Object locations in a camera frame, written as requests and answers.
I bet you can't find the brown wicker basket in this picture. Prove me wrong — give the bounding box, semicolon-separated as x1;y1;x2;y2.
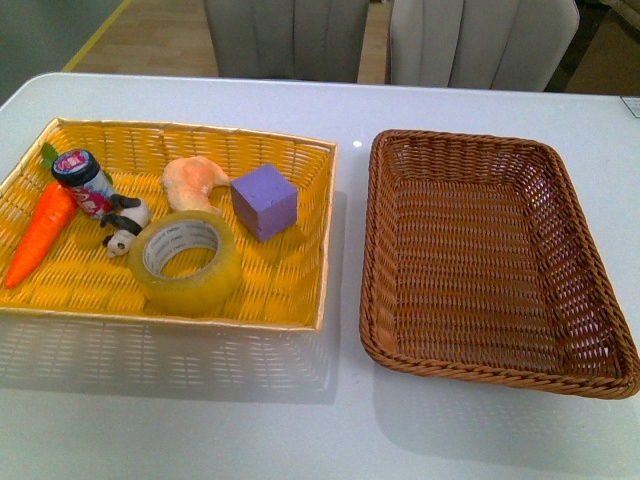
359;130;639;400

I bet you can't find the toy panda figurine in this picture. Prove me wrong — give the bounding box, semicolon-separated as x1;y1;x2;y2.
100;194;151;258

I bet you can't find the small red labelled jar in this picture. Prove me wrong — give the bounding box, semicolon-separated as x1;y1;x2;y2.
51;149;115;219

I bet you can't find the left grey upholstered chair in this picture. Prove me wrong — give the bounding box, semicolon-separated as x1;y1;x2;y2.
204;0;369;83

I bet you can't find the right grey upholstered chair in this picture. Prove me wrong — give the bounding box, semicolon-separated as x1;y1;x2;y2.
386;0;580;92

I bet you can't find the purple foam cube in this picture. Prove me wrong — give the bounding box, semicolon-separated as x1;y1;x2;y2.
231;164;298;242

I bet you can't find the clear yellowish tape roll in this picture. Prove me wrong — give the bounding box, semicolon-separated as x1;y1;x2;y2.
128;210;242;317

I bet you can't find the orange toy carrot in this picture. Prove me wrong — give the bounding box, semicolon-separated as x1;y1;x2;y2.
4;142;80;289

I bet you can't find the toy chicken drumstick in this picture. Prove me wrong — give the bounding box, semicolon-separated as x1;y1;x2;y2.
161;156;230;216

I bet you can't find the grey upholstered chair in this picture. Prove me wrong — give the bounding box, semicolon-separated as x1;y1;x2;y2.
204;0;369;83
386;0;580;92

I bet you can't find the yellow woven basket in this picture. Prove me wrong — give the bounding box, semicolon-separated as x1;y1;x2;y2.
1;118;336;332

